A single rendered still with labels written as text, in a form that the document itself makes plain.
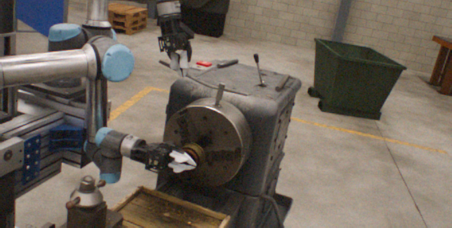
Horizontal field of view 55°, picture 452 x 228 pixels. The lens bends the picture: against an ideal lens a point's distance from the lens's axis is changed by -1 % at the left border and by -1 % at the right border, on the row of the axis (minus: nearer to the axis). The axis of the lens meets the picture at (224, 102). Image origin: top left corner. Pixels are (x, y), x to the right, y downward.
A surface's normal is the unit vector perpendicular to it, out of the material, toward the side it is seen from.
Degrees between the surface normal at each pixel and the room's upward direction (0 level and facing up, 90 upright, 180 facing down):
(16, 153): 90
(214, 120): 90
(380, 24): 90
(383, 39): 90
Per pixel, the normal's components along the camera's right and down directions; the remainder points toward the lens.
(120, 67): 0.69, 0.32
